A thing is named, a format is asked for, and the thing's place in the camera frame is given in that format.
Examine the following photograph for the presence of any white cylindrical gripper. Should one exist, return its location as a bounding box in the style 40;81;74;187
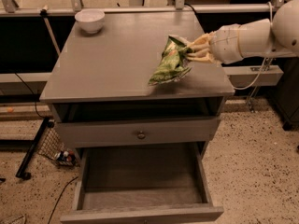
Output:
187;19;275;64

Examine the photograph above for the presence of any green jalapeno chip bag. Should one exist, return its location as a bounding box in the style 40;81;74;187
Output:
148;35;192;86

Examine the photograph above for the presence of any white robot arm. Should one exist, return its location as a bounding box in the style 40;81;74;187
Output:
187;0;299;64

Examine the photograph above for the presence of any closed grey top drawer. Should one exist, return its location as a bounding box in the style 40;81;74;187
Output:
55;117;220;148

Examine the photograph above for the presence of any round brass drawer knob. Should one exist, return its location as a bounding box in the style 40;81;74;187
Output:
137;131;146;140

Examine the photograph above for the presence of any grey wooden drawer cabinet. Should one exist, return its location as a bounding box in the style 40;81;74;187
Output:
39;10;235;161

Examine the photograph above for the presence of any open grey middle drawer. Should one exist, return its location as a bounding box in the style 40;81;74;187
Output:
61;143;223;224

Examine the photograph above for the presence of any white ceramic bowl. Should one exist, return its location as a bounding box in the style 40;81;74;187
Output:
75;8;105;34

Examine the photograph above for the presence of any black metal floor bar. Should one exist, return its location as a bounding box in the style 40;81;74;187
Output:
16;118;50;180

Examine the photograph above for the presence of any grey metal rail frame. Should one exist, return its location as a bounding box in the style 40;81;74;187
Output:
0;0;299;89

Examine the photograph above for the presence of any white hanging cable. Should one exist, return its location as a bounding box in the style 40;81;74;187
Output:
233;1;274;91

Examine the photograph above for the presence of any wire mesh basket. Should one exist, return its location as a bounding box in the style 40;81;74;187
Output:
37;128;72;166

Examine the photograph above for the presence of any black floor cable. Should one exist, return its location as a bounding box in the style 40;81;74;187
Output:
47;175;79;224

